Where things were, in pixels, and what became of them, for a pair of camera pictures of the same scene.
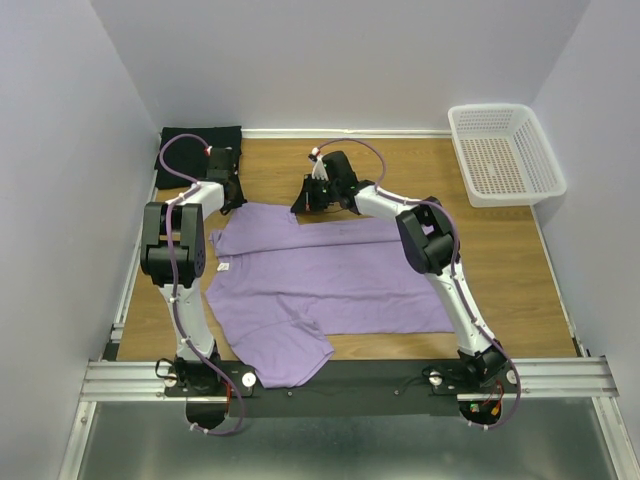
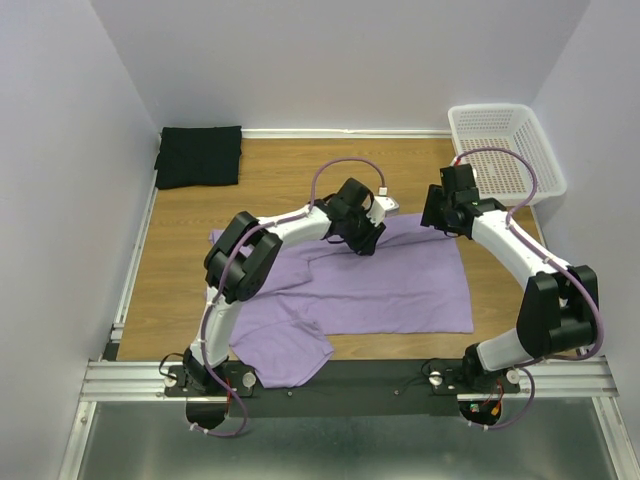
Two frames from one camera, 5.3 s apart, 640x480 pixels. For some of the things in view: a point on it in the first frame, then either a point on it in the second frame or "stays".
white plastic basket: [504, 155] stays
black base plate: [340, 389] stays
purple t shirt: [280, 290] stays
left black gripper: [240, 200] to [366, 246]
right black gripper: [304, 203] to [433, 198]
